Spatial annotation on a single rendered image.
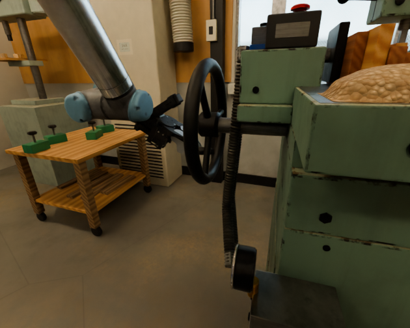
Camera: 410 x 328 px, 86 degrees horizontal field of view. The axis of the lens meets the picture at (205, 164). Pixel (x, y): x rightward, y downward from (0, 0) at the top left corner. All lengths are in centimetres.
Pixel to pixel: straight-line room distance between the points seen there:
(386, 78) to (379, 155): 6
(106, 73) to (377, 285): 59
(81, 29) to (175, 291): 104
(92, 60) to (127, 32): 139
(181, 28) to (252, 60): 141
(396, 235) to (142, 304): 100
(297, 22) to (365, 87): 23
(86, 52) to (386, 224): 55
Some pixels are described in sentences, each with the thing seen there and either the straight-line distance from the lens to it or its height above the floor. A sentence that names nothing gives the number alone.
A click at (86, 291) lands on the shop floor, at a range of 130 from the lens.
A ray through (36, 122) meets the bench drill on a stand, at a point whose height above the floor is 59.
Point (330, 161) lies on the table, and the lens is 21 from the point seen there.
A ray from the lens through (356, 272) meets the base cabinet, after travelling 41.
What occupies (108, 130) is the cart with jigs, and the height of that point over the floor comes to 54.
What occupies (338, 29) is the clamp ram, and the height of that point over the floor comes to 98.
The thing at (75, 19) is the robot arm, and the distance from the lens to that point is 49.
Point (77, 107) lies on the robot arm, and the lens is 64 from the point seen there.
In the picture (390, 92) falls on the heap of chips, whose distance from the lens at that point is 22.
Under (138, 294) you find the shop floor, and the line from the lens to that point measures 120.
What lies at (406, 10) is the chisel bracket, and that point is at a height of 101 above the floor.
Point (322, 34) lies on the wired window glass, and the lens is 188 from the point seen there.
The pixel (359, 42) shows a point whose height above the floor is 96.
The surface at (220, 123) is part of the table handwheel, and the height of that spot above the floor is 82.
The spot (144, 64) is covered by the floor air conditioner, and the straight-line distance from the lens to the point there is 181.
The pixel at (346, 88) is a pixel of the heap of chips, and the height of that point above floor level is 91.
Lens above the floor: 92
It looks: 22 degrees down
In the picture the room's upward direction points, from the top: 1 degrees counter-clockwise
